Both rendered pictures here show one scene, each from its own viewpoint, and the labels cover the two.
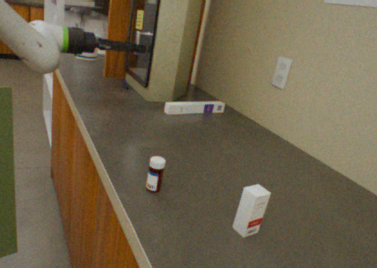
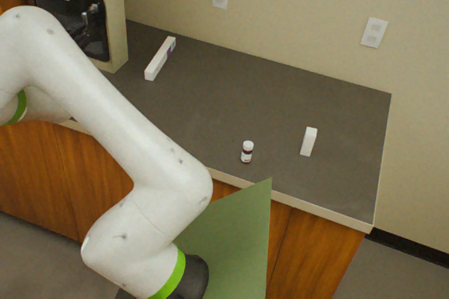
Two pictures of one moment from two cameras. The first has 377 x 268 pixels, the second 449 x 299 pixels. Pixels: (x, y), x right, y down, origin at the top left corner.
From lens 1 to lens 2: 1.00 m
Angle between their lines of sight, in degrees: 41
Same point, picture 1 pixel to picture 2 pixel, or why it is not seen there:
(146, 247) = (288, 193)
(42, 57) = not seen: hidden behind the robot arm
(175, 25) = not seen: outside the picture
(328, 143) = (280, 47)
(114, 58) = not seen: hidden behind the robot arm
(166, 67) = (119, 33)
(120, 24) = not seen: outside the picture
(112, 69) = not seen: hidden behind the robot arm
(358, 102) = (298, 15)
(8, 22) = (51, 104)
